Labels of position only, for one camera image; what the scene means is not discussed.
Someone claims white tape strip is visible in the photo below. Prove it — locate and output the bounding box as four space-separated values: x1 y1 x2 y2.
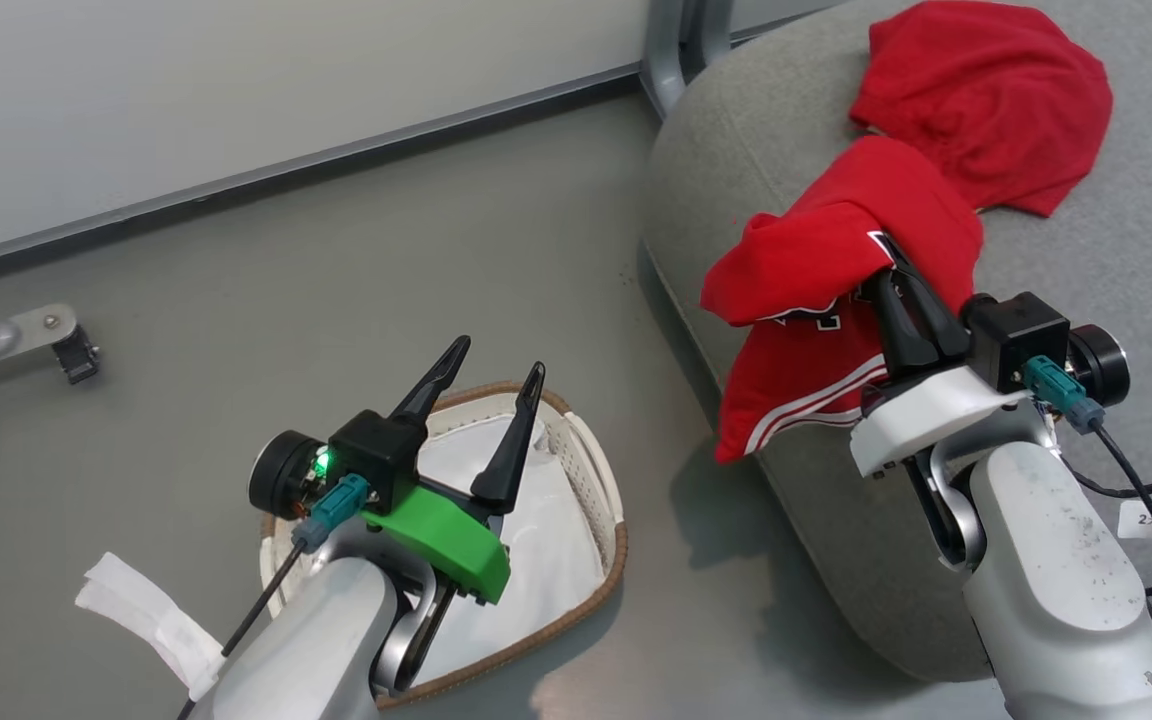
74 551 229 703

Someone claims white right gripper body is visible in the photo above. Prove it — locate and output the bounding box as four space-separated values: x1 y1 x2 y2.
848 362 1029 478

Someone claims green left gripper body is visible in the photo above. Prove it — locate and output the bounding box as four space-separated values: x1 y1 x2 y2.
358 478 514 606

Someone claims teal left camera connector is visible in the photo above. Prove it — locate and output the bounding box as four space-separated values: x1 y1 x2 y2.
290 474 373 557

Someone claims white cloth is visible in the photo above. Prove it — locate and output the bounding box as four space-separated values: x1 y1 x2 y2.
406 413 609 686

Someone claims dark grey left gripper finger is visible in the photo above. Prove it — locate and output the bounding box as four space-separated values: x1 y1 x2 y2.
468 361 547 516
389 335 473 429

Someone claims plain red garment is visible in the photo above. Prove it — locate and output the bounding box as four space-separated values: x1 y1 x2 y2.
849 0 1114 219

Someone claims grey upholstered seat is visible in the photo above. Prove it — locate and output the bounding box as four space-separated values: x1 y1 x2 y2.
640 0 1152 683

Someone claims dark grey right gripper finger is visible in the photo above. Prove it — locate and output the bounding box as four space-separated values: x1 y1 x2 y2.
884 235 973 361
872 268 941 382

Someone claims teal right camera connector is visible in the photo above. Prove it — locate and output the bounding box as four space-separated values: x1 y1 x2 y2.
1023 354 1108 435

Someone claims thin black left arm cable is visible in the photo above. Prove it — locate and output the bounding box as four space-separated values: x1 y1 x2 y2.
174 540 309 720

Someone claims grey metal leg black caster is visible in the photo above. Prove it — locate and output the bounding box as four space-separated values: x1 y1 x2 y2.
0 302 103 387

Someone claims teal camera connector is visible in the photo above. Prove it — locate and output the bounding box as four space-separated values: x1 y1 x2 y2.
290 474 373 557
1023 354 1108 435

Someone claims grey partition base rail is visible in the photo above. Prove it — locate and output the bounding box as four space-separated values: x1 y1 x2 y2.
0 62 649 293

